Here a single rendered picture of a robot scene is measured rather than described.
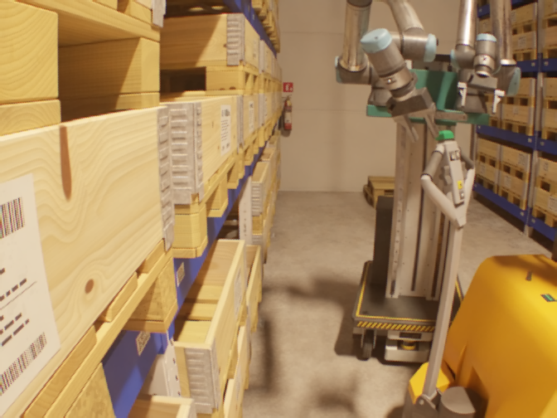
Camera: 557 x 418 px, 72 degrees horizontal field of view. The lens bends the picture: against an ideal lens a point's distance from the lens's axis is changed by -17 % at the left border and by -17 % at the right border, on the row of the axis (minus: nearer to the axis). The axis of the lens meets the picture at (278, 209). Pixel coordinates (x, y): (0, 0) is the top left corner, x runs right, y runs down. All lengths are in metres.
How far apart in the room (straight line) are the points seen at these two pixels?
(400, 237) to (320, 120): 4.37
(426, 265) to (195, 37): 1.85
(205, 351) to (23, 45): 0.88
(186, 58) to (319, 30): 5.14
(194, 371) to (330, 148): 5.97
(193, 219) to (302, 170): 5.98
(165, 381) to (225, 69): 1.24
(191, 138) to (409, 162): 1.84
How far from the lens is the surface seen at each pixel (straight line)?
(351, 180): 7.00
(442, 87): 2.52
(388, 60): 1.27
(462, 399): 1.82
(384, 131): 6.97
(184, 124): 0.94
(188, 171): 0.95
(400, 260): 2.72
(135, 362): 0.79
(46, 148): 0.37
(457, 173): 1.52
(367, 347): 2.68
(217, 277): 1.86
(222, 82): 1.82
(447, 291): 1.61
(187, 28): 1.87
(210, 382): 1.15
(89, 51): 0.65
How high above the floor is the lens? 1.54
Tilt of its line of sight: 15 degrees down
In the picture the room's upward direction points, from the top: straight up
